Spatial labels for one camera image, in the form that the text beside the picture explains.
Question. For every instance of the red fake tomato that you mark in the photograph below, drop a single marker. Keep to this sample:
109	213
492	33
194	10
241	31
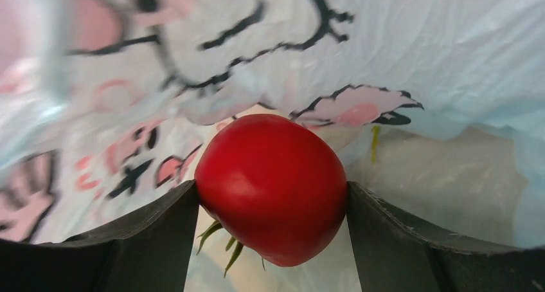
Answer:
274	186

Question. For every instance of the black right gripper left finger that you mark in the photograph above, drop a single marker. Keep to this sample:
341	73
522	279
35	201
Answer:
146	250

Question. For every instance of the light blue printed plastic bag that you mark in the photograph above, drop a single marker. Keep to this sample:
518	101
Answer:
434	106

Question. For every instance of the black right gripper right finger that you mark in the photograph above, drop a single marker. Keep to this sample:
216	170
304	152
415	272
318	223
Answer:
398	251

